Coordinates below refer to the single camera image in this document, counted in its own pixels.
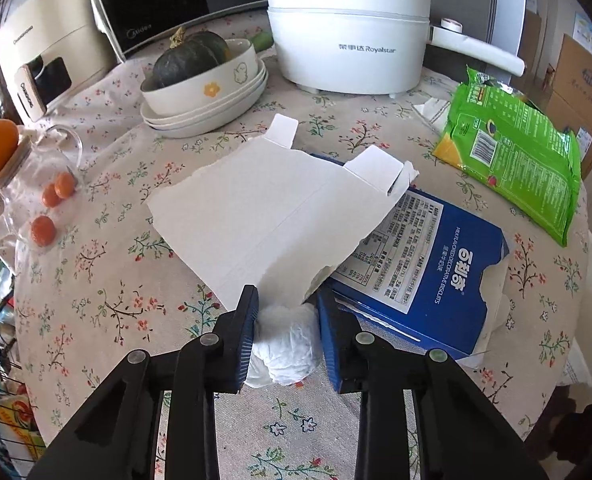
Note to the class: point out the grey refrigerator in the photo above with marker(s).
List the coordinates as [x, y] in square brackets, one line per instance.
[505, 0]

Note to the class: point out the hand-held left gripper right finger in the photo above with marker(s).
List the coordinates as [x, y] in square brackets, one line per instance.
[328, 340]

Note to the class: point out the white electric cooking pot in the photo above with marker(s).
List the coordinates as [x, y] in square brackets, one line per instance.
[351, 50]

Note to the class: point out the black microwave oven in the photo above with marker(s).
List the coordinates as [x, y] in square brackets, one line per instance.
[151, 5]

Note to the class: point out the white flower print bowl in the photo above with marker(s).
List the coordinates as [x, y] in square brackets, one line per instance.
[201, 92]

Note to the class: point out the green snack bag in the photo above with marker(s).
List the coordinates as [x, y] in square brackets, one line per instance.
[515, 160]

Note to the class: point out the white air fryer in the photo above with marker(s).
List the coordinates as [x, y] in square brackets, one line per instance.
[51, 25]

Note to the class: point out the dark green pumpkin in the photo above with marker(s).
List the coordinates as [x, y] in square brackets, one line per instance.
[186, 62]

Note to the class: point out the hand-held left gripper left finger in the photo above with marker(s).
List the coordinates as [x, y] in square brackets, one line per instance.
[246, 340]

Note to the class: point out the small orange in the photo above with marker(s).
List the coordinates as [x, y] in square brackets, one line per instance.
[52, 196]
[42, 230]
[66, 184]

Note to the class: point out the torn white cardboard box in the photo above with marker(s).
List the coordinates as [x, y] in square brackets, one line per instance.
[276, 210]

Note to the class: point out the green cucumber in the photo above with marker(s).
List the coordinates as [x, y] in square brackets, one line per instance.
[262, 41]

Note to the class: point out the white plate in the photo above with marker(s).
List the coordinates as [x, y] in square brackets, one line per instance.
[196, 131]
[248, 97]

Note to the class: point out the blue biscuit box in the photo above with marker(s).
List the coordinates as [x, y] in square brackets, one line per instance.
[450, 270]

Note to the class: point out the glass jar with wooden lid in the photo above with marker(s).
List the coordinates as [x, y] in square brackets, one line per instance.
[26, 200]

